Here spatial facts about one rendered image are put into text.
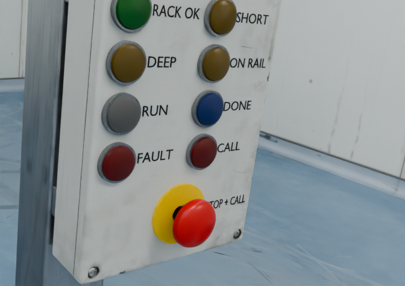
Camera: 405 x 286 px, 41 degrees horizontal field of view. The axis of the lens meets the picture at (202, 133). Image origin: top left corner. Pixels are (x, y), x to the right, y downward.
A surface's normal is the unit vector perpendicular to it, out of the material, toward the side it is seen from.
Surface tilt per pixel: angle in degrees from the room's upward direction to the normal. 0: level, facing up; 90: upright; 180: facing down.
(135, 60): 88
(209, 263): 0
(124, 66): 91
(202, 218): 85
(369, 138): 90
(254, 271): 0
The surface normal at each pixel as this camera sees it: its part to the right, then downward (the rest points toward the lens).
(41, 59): -0.76, 0.07
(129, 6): 0.60, 0.28
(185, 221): 0.31, 0.11
